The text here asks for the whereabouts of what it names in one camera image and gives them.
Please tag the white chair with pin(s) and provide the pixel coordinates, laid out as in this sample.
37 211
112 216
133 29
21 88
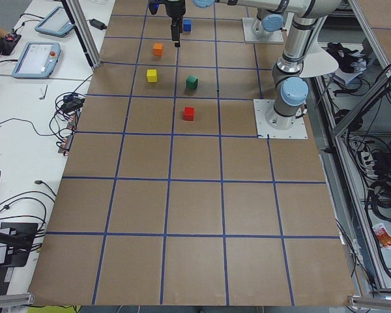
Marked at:
318 62

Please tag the teach pendant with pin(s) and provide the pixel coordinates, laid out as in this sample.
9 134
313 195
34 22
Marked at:
37 60
56 23

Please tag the green wooden block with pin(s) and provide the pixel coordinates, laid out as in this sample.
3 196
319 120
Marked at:
192 82

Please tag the near teach pendant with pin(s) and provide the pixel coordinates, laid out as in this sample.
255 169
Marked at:
37 60

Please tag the yellow wooden block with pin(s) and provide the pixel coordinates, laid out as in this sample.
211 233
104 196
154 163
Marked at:
152 75

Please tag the red wooden block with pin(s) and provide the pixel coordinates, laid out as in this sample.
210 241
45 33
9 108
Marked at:
188 114

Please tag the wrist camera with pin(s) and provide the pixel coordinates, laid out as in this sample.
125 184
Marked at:
153 6

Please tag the blue wooden block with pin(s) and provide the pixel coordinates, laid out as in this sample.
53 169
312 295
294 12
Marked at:
187 25

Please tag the aluminium frame post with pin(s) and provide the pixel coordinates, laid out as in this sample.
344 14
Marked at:
77 18

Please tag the black power adapter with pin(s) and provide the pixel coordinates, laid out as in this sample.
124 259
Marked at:
98 24

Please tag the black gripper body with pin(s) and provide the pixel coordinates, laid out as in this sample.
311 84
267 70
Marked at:
174 10

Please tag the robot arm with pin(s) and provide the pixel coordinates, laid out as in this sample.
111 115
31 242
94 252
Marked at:
291 89
267 22

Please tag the orange wooden block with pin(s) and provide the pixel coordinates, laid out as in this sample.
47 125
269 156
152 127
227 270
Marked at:
158 49

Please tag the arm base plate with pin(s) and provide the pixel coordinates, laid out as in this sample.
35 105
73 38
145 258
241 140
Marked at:
249 37
270 125

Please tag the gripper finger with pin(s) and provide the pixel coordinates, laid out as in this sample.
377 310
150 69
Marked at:
176 31

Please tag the orange snack packet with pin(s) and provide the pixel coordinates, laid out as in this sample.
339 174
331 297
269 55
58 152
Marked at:
382 235

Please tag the far teach pendant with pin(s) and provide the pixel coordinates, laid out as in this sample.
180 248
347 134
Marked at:
56 23

